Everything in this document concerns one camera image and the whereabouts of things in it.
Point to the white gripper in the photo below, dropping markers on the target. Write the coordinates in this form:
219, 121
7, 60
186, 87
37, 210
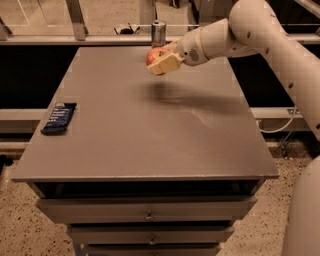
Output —
188, 47

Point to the red apple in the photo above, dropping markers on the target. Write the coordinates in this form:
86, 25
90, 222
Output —
155, 54

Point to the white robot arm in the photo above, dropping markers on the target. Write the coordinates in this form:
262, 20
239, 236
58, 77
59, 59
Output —
252, 27

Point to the blue rxbar blueberry bar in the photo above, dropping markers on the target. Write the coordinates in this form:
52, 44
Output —
59, 119

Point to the silver blue energy drink can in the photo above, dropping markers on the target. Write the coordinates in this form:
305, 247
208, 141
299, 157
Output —
158, 33

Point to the dark object behind glass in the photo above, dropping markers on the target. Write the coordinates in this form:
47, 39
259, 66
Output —
128, 30

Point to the metal window railing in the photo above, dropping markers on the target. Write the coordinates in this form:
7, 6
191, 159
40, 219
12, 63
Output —
92, 22

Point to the grey drawer cabinet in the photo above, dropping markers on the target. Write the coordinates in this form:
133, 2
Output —
135, 135

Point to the top grey drawer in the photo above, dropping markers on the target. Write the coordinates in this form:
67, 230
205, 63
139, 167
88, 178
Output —
136, 210

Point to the grey drawer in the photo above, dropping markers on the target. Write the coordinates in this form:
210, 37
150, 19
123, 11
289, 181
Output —
136, 210
156, 250
161, 233

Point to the bottom grey drawer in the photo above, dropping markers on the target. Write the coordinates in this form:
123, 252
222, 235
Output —
156, 250

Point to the middle grey drawer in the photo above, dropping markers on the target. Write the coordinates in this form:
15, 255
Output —
161, 233

